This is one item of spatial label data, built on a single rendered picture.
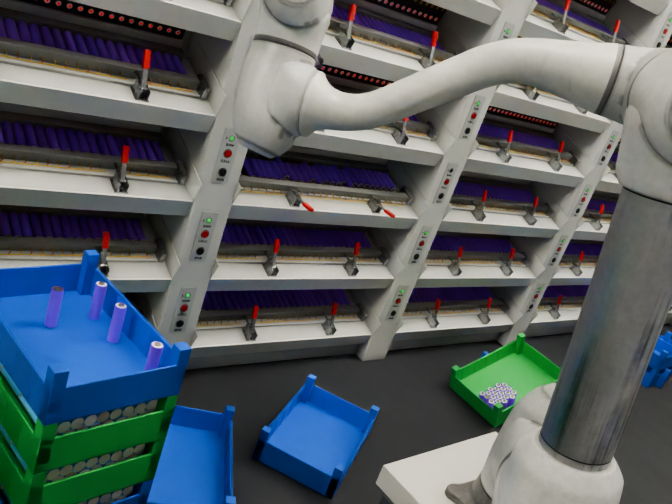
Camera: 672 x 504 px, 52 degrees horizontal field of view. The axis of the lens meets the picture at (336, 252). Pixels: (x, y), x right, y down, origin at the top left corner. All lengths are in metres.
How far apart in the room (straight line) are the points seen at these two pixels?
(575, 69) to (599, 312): 0.34
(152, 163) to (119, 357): 0.56
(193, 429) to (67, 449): 0.67
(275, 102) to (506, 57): 0.34
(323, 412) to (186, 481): 0.47
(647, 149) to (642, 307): 0.20
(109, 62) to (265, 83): 0.45
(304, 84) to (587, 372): 0.56
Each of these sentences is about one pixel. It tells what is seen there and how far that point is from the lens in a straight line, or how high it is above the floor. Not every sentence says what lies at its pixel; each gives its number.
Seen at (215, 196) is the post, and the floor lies 0.50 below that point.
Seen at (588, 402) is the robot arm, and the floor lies 0.62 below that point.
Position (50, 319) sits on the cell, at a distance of 1.13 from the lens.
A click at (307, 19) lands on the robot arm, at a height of 0.94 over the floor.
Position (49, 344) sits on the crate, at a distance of 1.10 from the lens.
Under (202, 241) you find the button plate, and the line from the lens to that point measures 1.58.
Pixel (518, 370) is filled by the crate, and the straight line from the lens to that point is 2.31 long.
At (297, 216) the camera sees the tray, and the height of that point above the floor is 0.46.
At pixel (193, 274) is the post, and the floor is 0.30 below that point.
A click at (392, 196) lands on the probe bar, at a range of 1.91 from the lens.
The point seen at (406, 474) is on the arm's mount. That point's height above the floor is 0.24.
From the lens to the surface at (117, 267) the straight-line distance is 1.58.
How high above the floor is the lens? 1.01
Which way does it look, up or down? 21 degrees down
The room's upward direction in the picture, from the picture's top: 20 degrees clockwise
